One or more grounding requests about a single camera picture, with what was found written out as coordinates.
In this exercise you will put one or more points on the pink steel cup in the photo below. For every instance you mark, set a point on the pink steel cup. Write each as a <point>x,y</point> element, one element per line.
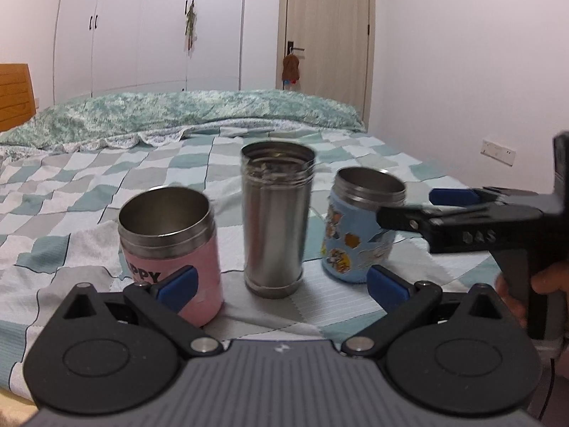
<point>202,260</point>

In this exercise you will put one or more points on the white wall socket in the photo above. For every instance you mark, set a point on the white wall socket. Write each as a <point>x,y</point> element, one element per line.
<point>498,151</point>

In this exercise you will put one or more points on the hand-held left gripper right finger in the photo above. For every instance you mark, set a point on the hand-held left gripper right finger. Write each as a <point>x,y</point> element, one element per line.
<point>387,288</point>

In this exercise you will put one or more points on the hanging wardrobe ornament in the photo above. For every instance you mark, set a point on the hanging wardrobe ornament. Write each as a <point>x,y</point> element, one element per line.
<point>190,26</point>

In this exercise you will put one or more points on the person's right hand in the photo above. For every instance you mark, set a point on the person's right hand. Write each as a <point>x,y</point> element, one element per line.
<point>553,278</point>

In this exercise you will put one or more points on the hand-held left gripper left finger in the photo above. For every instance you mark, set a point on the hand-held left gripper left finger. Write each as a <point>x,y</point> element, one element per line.
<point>180,288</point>

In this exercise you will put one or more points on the checked patchwork bed quilt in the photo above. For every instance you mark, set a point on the checked patchwork bed quilt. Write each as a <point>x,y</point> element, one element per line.
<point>66,195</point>

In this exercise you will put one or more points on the tall plain steel cup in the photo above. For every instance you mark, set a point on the tall plain steel cup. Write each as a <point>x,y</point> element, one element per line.
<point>275,231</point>

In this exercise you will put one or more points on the white wardrobe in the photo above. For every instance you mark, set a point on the white wardrobe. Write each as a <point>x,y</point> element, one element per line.
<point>142,31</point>

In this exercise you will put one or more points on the wooden headboard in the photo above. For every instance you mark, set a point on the wooden headboard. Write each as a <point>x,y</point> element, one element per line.
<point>15,95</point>

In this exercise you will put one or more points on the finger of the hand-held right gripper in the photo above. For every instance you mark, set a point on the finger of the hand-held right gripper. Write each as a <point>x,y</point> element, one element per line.
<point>402,219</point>
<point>451,197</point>

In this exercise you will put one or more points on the beige room door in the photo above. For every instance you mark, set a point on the beige room door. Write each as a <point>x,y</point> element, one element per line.
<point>326,31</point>

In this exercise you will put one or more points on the blue sticker-covered steel cup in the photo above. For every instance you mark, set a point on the blue sticker-covered steel cup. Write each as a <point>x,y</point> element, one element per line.
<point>346,240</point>

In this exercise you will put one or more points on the green floral duvet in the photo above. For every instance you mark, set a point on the green floral duvet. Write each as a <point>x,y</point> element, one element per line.
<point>178,109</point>

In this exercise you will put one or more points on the brown hanging plush toy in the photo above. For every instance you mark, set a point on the brown hanging plush toy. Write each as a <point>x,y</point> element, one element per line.
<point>290,67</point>

